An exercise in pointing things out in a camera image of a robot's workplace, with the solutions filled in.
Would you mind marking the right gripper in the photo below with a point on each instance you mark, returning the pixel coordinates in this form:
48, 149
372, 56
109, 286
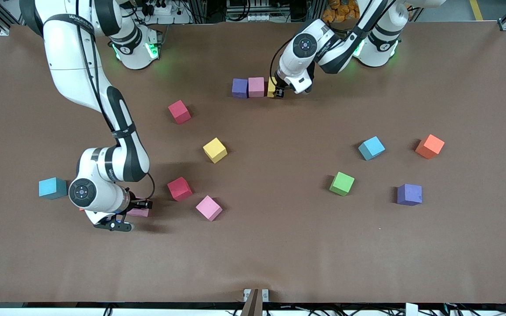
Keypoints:
139, 204

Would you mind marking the purple foam cube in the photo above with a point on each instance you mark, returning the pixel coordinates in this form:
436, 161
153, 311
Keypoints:
240, 87
409, 194

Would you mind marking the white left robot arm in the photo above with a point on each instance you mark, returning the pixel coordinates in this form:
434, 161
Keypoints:
378, 52

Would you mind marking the metal clamp bracket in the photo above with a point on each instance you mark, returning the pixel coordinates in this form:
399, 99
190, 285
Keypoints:
265, 295

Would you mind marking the red foam cube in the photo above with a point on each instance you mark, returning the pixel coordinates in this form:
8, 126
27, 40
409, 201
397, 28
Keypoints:
179, 188
179, 112

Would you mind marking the pink foam cube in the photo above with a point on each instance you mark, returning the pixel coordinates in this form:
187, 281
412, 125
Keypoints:
141, 213
209, 208
256, 87

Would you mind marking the white power strip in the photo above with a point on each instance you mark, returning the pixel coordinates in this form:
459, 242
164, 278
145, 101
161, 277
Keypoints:
165, 9
258, 17

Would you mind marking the yellow foam cube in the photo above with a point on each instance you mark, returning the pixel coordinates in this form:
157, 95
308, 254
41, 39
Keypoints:
271, 87
215, 150

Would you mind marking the small white box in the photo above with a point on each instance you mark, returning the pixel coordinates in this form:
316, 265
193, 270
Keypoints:
411, 310

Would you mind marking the brown table cover sheet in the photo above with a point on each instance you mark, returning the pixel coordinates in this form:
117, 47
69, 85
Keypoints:
279, 245

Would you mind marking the green foam cube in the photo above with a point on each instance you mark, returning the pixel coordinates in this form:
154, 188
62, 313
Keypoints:
341, 183

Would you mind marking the light blue foam cube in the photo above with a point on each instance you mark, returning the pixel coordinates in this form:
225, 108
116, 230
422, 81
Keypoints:
371, 148
52, 188

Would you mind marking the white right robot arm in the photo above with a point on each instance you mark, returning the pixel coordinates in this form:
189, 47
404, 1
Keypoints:
68, 52

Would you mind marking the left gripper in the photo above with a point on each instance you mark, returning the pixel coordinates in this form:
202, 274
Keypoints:
279, 91

